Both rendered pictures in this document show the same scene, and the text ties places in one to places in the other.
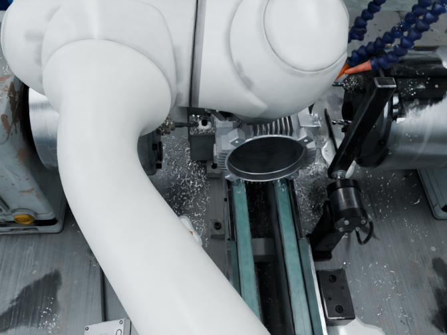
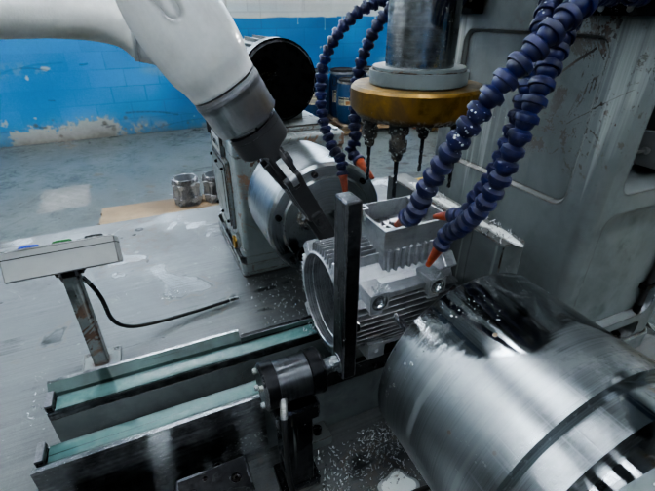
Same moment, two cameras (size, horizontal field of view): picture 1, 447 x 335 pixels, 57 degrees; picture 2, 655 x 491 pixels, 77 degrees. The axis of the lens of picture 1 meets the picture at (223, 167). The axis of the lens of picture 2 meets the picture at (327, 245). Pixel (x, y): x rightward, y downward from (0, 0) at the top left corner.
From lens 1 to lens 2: 0.72 m
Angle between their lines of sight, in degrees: 57
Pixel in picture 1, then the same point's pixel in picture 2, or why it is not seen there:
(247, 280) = (199, 360)
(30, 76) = not seen: hidden behind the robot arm
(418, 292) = not seen: outside the picture
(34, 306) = (181, 285)
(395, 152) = (387, 386)
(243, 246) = (238, 349)
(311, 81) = not seen: outside the picture
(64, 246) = (233, 282)
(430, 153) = (422, 441)
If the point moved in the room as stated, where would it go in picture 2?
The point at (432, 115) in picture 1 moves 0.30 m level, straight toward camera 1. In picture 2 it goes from (447, 365) to (185, 299)
